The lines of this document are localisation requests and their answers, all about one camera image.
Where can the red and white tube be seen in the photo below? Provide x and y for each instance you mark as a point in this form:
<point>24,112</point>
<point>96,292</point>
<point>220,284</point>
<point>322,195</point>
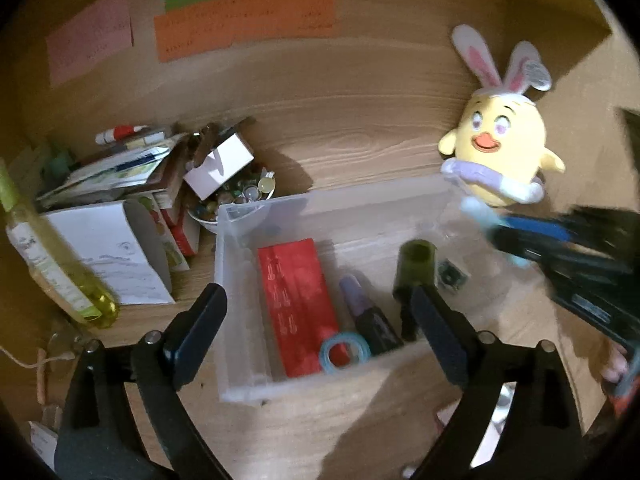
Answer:
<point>120,133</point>

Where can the light teal small bottle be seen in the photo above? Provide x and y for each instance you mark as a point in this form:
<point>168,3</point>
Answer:
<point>480,212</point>

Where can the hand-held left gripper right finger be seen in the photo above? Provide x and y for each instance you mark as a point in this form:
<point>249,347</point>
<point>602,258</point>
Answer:
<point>440,330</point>

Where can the dark green bottle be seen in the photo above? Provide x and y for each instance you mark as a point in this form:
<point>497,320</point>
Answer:
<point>415,265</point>

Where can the yellow-green spray bottle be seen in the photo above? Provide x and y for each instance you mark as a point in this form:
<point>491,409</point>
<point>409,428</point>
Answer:
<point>50,260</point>

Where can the green tape roll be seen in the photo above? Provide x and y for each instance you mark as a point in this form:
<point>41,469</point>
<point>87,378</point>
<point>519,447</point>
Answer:
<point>60,165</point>

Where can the red paper packet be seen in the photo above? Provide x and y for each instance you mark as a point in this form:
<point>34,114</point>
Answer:
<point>295,300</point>

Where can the white folded paper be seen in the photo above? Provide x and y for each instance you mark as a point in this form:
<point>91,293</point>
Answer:
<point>100,250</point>

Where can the small white box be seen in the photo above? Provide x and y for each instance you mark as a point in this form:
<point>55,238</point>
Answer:
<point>220,165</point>

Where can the yellow chick plush toy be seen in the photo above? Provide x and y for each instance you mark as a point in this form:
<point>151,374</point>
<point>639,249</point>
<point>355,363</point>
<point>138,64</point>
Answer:
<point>500,160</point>

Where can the person's right hand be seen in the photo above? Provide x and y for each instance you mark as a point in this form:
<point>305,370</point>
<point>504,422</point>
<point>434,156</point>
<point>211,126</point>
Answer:
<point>612,365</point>

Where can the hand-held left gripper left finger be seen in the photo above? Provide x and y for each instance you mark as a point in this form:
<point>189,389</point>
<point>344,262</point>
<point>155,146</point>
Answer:
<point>195,330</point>

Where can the white bowl of marbles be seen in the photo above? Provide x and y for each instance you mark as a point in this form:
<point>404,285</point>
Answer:
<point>207,217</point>

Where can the orange paper note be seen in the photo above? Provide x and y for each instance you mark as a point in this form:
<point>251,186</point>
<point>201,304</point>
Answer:
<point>240,25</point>

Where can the fruit printed box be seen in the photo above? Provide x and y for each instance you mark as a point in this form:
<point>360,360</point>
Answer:
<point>175,245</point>

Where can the stack of paper packets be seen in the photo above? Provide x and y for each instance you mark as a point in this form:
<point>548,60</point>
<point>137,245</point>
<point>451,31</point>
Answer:
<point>120,170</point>

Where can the blue tape roll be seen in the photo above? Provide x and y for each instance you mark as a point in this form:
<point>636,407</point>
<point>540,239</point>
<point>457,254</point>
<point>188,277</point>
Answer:
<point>327,356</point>

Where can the small dark square object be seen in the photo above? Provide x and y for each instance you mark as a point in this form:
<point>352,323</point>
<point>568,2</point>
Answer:
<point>452,275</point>

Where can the clear plastic bin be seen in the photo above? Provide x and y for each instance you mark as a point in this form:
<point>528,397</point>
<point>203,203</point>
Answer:
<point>240,350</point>

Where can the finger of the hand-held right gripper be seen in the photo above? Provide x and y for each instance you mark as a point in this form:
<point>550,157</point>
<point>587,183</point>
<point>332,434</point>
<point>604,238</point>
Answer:
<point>525,252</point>
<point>537,227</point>

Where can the pink paper note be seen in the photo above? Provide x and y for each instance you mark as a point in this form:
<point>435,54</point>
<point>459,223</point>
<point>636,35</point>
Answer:
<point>90,40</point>

